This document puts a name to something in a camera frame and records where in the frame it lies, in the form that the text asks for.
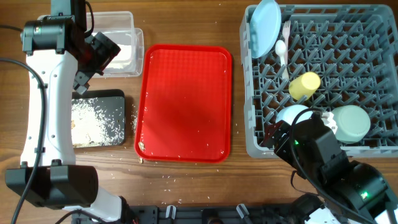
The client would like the white napkin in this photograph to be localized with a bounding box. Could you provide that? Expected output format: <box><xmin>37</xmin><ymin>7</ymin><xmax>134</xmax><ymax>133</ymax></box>
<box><xmin>106</xmin><ymin>44</ymin><xmax>132</xmax><ymax>69</ymax></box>

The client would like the black plastic bin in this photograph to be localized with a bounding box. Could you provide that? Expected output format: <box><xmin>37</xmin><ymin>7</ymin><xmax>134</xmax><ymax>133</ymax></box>
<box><xmin>70</xmin><ymin>89</ymin><xmax>127</xmax><ymax>149</ymax></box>

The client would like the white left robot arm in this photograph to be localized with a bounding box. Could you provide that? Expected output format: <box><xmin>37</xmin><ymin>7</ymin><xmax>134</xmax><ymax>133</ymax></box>
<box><xmin>6</xmin><ymin>0</ymin><xmax>136</xmax><ymax>223</ymax></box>

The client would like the yellow cup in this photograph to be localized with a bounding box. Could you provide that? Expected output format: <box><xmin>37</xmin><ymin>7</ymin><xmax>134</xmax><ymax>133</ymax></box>
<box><xmin>289</xmin><ymin>72</ymin><xmax>321</xmax><ymax>100</ymax></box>

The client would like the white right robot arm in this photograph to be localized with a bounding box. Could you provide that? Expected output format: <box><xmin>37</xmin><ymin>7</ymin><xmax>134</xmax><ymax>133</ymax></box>
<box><xmin>262</xmin><ymin>114</ymin><xmax>397</xmax><ymax>223</ymax></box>

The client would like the white plastic fork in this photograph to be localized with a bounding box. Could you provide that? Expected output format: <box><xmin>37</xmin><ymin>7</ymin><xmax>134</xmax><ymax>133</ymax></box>
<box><xmin>282</xmin><ymin>21</ymin><xmax>290</xmax><ymax>64</ymax></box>

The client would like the green bowl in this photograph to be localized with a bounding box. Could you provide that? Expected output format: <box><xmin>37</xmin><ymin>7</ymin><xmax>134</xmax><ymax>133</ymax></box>
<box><xmin>331</xmin><ymin>105</ymin><xmax>371</xmax><ymax>144</ymax></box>

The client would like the white plastic spoon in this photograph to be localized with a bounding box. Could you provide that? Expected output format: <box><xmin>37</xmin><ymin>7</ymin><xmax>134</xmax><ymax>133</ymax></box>
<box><xmin>275</xmin><ymin>40</ymin><xmax>289</xmax><ymax>80</ymax></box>

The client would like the red serving tray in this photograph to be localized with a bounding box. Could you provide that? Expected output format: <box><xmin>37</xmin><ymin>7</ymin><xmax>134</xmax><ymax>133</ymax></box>
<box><xmin>134</xmin><ymin>44</ymin><xmax>233</xmax><ymax>163</ymax></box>

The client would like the black mounting rail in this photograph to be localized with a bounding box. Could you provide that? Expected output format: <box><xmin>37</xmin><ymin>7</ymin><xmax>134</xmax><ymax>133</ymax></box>
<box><xmin>131</xmin><ymin>204</ymin><xmax>310</xmax><ymax>224</ymax></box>

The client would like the light blue bowl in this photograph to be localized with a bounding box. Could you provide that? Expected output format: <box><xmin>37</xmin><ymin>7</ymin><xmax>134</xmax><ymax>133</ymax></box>
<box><xmin>275</xmin><ymin>105</ymin><xmax>312</xmax><ymax>125</ymax></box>

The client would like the light blue plate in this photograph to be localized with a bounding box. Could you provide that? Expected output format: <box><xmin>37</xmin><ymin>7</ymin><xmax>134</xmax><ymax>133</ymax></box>
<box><xmin>249</xmin><ymin>0</ymin><xmax>281</xmax><ymax>58</ymax></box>

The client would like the grey dishwasher rack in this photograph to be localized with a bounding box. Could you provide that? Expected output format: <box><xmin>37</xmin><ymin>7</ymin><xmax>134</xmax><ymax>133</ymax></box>
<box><xmin>239</xmin><ymin>4</ymin><xmax>397</xmax><ymax>158</ymax></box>

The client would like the clear plastic bin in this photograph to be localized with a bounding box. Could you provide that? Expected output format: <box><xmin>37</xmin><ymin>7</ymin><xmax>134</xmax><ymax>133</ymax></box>
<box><xmin>37</xmin><ymin>11</ymin><xmax>145</xmax><ymax>78</ymax></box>

